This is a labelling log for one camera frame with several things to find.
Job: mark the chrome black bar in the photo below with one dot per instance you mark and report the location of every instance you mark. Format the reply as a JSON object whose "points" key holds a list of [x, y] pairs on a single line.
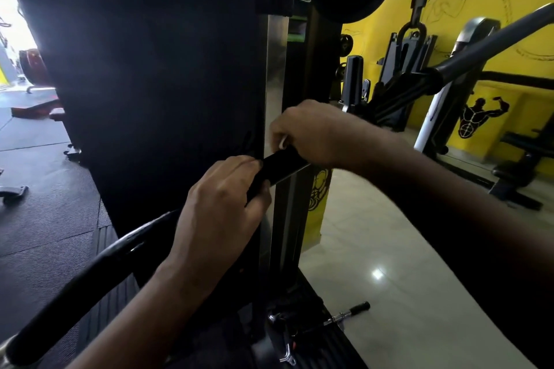
{"points": [[86, 280]]}

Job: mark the black tipped chrome pin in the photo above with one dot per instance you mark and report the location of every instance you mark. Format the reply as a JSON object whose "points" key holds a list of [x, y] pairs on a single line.
{"points": [[346, 313]]}

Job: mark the black curved ab bench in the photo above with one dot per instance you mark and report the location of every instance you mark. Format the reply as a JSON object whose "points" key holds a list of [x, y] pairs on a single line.
{"points": [[33, 66]]}

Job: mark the brown aerobic step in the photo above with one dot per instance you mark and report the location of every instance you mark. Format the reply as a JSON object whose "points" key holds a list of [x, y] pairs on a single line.
{"points": [[34, 108]]}

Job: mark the black round weight plate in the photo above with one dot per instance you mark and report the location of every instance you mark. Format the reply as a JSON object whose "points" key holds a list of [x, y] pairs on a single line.
{"points": [[346, 45]]}

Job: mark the person's right hand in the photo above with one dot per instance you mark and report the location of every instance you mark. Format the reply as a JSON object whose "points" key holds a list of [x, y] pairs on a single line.
{"points": [[329, 135]]}

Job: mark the dark shrouded seated machine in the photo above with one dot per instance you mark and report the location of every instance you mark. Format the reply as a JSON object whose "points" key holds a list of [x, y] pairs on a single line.
{"points": [[394, 61]]}

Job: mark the white cleaning wipe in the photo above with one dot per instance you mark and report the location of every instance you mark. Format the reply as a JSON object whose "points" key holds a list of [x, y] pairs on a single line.
{"points": [[283, 142]]}

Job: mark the black weight machine frame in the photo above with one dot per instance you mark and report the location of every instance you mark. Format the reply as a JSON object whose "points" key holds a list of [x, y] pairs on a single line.
{"points": [[151, 79]]}

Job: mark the person's right forearm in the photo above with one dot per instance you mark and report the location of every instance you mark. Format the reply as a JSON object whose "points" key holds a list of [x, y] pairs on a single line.
{"points": [[467, 230]]}

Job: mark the yellow wooden plyo box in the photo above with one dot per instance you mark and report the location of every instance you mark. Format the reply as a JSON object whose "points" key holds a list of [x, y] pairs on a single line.
{"points": [[313, 226]]}

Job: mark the person's left hand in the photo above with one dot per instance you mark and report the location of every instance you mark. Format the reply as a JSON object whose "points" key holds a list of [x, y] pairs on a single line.
{"points": [[216, 217]]}

